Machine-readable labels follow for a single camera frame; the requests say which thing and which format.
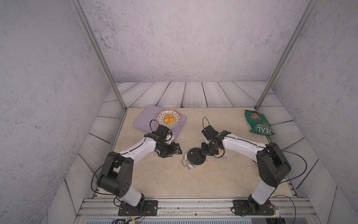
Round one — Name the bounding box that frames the black round alarm clock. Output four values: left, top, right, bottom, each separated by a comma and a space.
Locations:
182, 148, 206, 169

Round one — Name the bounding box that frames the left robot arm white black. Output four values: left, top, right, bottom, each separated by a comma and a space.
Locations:
97, 133, 182, 207

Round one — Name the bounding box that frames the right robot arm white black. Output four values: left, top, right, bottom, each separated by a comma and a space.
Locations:
201, 127, 291, 206

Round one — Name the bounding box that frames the yellow fruit in bowl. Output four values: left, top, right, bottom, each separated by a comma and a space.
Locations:
163, 114, 175, 125

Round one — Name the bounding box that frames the patterned bowl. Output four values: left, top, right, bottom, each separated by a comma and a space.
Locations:
155, 109, 181, 129

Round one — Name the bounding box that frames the purple mat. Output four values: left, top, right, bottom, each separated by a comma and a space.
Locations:
133, 105, 187, 140

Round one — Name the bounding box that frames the green snack bag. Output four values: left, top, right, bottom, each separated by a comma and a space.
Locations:
244, 110, 274, 136

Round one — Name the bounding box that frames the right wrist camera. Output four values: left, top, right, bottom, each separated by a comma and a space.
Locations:
202, 125, 219, 142

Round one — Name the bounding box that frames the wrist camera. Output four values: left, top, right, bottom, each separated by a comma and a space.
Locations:
202, 125, 219, 142
154, 125, 173, 141

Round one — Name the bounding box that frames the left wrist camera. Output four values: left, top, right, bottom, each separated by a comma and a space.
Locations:
154, 125, 173, 141

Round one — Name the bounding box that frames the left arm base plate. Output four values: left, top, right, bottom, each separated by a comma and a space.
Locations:
118, 200, 158, 217

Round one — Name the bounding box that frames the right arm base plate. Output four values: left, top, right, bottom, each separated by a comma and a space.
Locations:
231, 200, 276, 217

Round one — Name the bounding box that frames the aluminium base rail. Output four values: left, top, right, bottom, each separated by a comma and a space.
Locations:
74, 196, 321, 224

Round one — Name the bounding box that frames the aluminium corner post left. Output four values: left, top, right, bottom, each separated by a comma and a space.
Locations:
70, 0, 127, 111

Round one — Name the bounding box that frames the aluminium corner post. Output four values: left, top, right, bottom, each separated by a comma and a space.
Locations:
254, 0, 319, 111
70, 0, 127, 111

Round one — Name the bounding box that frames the aluminium corner post right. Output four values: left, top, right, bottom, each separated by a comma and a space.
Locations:
254, 0, 319, 111

